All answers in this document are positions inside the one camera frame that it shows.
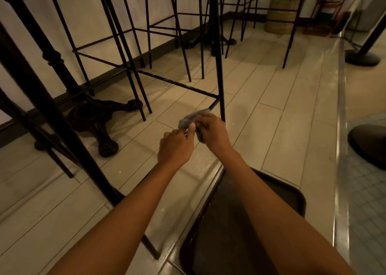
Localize person's left hand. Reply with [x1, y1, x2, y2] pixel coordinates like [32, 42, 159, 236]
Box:
[157, 123, 196, 167]

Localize person's right hand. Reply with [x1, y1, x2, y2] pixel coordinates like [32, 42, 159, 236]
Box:
[193, 112, 235, 157]

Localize grey cleaning cloth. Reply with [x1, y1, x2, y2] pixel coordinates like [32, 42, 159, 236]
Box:
[178, 108, 212, 144]

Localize person's left forearm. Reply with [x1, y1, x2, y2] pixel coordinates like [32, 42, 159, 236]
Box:
[48, 161, 191, 275]

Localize person's right forearm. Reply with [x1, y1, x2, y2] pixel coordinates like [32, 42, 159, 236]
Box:
[218, 149, 358, 275]

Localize black metal bar stool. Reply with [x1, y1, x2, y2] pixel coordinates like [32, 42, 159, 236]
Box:
[118, 0, 211, 83]
[219, 0, 260, 59]
[258, 0, 310, 69]
[45, 0, 227, 123]
[0, 21, 160, 260]

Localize black plastic tray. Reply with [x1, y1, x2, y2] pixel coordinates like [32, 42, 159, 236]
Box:
[179, 167, 307, 275]

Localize woven basket planter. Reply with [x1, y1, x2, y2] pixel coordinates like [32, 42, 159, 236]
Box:
[264, 0, 302, 36]

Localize dark wooden stand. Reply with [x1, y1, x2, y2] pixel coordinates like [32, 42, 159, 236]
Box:
[303, 0, 352, 37]

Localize round black base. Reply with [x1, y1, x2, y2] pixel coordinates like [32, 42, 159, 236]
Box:
[347, 124, 386, 170]

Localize black pole with round base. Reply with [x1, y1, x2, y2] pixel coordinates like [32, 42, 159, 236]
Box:
[345, 20, 386, 67]

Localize ornate black iron table pedestal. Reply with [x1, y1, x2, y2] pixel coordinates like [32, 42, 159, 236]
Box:
[0, 0, 144, 158]
[184, 21, 237, 57]

